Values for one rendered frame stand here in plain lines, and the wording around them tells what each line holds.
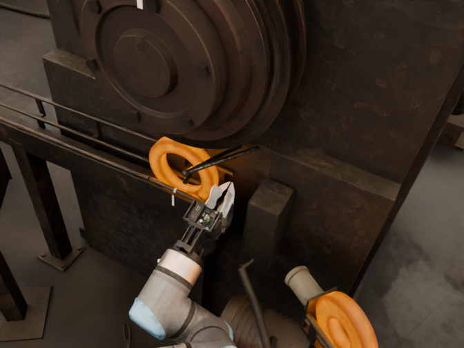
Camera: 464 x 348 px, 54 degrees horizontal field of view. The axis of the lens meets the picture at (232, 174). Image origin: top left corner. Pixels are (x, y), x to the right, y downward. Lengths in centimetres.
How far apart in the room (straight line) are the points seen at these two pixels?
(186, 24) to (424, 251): 164
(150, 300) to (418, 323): 121
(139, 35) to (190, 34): 10
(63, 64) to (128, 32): 51
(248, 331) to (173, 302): 25
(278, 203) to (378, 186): 21
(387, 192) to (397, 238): 113
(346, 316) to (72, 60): 92
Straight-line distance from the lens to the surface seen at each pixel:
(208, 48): 73
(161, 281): 97
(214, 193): 106
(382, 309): 190
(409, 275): 203
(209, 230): 98
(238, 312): 116
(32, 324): 180
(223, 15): 74
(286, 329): 115
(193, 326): 99
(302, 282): 103
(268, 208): 100
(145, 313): 96
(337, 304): 93
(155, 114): 87
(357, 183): 100
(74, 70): 127
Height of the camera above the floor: 156
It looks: 46 degrees down
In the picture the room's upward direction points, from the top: 6 degrees clockwise
